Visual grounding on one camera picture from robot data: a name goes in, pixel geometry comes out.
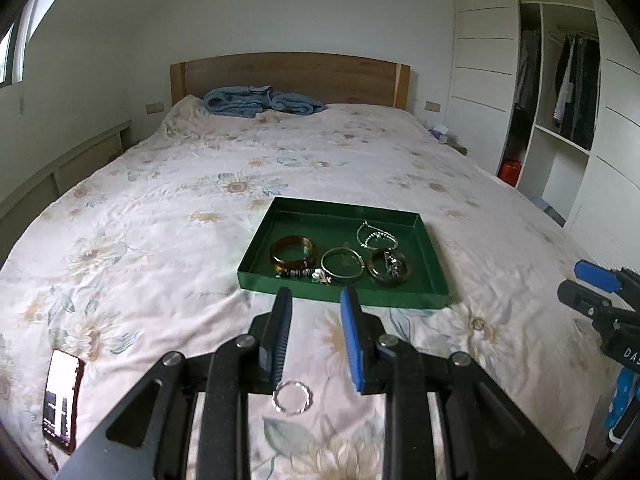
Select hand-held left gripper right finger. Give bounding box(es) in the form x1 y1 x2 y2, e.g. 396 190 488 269
339 286 576 480

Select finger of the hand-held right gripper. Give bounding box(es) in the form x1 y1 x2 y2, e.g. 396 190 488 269
557 280 640 332
574 259 640 297

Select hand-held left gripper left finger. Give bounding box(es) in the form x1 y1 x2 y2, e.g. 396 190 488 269
52 287 293 480

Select twisted silver bangle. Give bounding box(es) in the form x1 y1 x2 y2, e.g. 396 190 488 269
272 380 313 416

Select dark beaded bracelet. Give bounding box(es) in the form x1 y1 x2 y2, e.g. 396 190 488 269
275 267 335 285

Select dark grey stone bangle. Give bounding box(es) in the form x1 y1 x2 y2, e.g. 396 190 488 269
366 249 412 288

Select amber resin bangle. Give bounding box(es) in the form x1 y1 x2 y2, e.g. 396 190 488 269
270 235 317 273

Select large silver bangle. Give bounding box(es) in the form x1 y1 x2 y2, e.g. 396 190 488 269
320 246 366 281

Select silver chain bracelet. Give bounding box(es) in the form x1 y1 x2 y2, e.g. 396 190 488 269
356 220 401 251

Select green jewelry tray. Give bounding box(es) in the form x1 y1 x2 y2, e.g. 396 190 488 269
236 196 449 309

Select person's right hand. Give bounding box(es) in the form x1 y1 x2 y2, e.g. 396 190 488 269
606 370 640 432

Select red box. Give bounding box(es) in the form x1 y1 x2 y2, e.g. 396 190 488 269
498 159 523 187

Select hanging dark clothes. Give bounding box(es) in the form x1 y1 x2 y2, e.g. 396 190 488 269
552 34 601 151

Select smartphone with red case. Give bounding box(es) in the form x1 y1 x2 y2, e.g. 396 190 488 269
41 349 86 456

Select blue folded blanket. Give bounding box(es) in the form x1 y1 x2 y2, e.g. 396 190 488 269
203 87 327 118

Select white open wardrobe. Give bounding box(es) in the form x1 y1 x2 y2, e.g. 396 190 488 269
447 0 640 281

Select wooden headboard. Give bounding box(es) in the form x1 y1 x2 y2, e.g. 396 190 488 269
170 52 411 111

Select window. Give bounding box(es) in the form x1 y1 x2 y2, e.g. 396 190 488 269
0 0 56 88

